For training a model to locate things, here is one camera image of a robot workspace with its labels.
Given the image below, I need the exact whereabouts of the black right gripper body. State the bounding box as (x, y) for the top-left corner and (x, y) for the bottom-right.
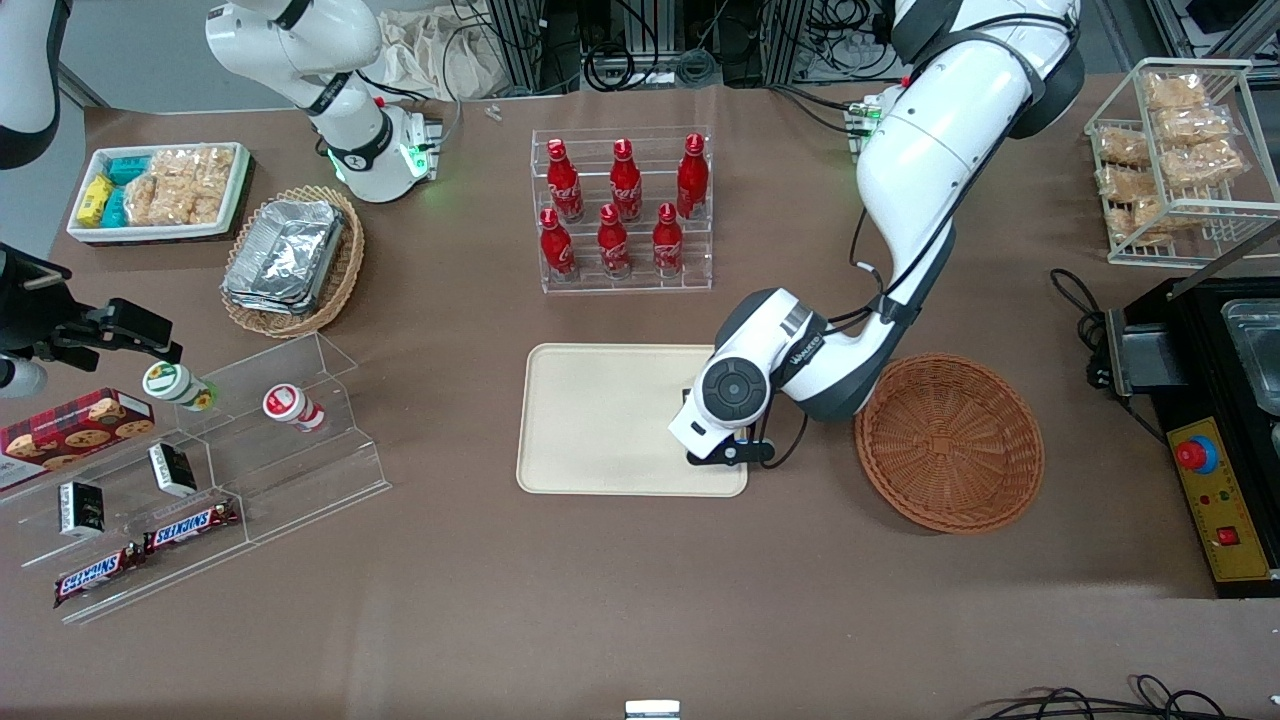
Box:
(0, 245), (173, 366)

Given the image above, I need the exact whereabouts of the white rectangular snack tray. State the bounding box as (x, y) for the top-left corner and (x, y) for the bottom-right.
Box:
(66, 142), (253, 244)

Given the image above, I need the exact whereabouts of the beige plastic tray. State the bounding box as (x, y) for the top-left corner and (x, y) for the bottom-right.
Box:
(516, 343), (749, 498)

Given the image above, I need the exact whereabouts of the oval light wicker basket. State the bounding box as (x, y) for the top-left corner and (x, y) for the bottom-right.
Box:
(220, 185), (366, 339)

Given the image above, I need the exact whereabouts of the round brown wicker basket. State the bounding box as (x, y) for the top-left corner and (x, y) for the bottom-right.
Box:
(855, 352), (1046, 535)

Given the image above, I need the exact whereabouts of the green lid yogurt cup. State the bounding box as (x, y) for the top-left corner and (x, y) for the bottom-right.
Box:
(142, 361), (219, 412)

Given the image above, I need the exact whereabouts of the small black white box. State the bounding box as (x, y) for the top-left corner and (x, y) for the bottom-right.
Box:
(57, 481), (107, 538)
(148, 442), (198, 498)

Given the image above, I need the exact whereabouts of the red plaid cookie box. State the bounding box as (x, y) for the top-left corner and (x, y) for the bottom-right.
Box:
(0, 388), (156, 491)

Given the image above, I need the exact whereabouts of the yellow snack packet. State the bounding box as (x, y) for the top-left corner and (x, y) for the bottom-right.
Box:
(77, 175), (114, 228)

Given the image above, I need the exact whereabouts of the red lid yogurt cup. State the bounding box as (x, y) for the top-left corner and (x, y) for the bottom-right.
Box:
(262, 384), (327, 433)

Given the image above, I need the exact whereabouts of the clear rice cracker bag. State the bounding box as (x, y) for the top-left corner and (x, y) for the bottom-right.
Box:
(124, 178), (223, 227)
(150, 147), (237, 196)

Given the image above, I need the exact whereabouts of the stack of foil trays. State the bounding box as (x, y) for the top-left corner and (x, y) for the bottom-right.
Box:
(222, 198), (346, 316)

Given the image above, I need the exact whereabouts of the snickers chocolate bar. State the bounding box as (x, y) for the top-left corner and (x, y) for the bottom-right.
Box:
(53, 545), (146, 608)
(143, 497), (241, 554)

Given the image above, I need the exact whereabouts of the clear acrylic stepped shelf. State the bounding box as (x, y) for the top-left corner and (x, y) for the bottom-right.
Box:
(0, 332), (393, 626)

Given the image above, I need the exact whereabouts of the clear acrylic bottle rack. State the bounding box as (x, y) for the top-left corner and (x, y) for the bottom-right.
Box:
(530, 125), (714, 296)

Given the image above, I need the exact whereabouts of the red cola bottle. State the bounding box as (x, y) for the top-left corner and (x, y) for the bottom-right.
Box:
(652, 202), (685, 278)
(676, 133), (710, 221)
(597, 203), (632, 279)
(609, 138), (643, 223)
(539, 207), (577, 281)
(546, 138), (584, 223)

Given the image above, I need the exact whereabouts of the beige cloth bag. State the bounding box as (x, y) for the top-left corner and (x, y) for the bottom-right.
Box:
(378, 8), (506, 101)

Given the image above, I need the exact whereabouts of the fried snack bag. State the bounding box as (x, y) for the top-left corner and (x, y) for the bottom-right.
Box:
(1108, 198), (1169, 243)
(1093, 127), (1153, 167)
(1155, 107), (1229, 147)
(1098, 165), (1161, 203)
(1163, 140), (1248, 188)
(1143, 73), (1208, 111)

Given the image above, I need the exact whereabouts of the black cooking appliance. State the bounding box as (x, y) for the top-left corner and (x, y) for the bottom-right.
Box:
(1105, 275), (1280, 601)

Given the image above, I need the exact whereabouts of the yellow emergency stop box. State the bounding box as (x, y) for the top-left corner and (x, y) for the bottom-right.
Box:
(1168, 418), (1276, 583)

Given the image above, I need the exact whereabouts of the steel appliance pan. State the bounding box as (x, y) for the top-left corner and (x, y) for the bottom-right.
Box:
(1222, 298), (1280, 416)

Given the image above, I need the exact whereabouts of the black appliance power cable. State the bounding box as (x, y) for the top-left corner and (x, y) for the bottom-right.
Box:
(1050, 267), (1113, 393)

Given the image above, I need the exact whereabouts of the aluminium equipment frame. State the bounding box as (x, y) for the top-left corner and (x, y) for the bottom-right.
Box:
(485, 0), (901, 93)

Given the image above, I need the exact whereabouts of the black floor cable bundle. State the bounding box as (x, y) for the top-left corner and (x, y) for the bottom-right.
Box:
(975, 675), (1263, 720)

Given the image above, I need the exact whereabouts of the white wire rack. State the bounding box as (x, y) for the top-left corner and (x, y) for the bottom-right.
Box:
(1085, 57), (1280, 267)

